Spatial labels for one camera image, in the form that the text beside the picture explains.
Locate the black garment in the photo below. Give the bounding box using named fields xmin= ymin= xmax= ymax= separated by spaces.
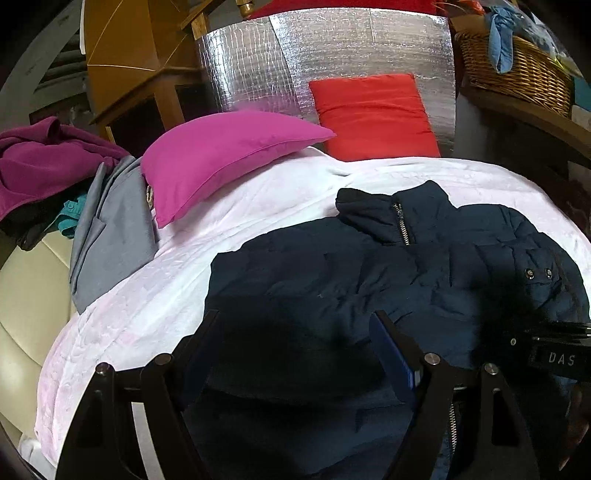
xmin=0 ymin=198 xmax=65 ymax=252

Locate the pale pink blanket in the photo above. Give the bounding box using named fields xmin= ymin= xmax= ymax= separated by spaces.
xmin=34 ymin=148 xmax=583 ymax=467

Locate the magenta pillow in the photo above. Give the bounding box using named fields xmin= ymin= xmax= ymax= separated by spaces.
xmin=141 ymin=110 xmax=337 ymax=229

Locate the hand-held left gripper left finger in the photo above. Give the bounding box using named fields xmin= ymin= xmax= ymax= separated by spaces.
xmin=54 ymin=309 xmax=227 ymax=480

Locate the person's right hand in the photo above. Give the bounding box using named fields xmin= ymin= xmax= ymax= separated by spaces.
xmin=556 ymin=385 xmax=591 ymax=472

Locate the wicker basket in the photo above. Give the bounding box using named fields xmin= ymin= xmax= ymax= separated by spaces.
xmin=455 ymin=30 xmax=575 ymax=118

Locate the red cloth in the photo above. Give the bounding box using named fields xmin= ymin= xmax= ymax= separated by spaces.
xmin=245 ymin=0 xmax=439 ymax=21

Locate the grey garment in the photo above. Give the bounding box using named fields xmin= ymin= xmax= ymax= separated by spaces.
xmin=69 ymin=156 xmax=162 ymax=315

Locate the wooden furniture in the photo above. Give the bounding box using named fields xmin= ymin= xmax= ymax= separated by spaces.
xmin=83 ymin=0 xmax=213 ymax=125

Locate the magenta fleece cloth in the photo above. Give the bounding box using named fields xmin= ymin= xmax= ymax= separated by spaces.
xmin=0 ymin=116 xmax=132 ymax=222

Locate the teal cloth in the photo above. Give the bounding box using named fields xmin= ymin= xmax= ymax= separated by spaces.
xmin=55 ymin=193 xmax=88 ymax=238

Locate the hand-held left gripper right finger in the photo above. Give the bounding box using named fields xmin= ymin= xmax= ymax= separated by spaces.
xmin=368 ymin=310 xmax=541 ymax=480

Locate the navy zip jacket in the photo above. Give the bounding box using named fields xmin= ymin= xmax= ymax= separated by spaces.
xmin=185 ymin=180 xmax=591 ymax=480

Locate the silver foil insulation panel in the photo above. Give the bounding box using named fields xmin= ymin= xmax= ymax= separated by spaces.
xmin=196 ymin=9 xmax=457 ymax=158

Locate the red pillow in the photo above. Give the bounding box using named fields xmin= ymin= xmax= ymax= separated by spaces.
xmin=308 ymin=73 xmax=440 ymax=162

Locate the light blue cloth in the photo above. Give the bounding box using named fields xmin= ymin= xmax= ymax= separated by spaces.
xmin=487 ymin=4 xmax=522 ymax=75

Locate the wooden side table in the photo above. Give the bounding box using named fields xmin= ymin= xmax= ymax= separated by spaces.
xmin=455 ymin=78 xmax=591 ymax=158

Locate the cream leather sofa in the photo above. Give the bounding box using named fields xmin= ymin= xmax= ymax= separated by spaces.
xmin=0 ymin=231 xmax=79 ymax=439

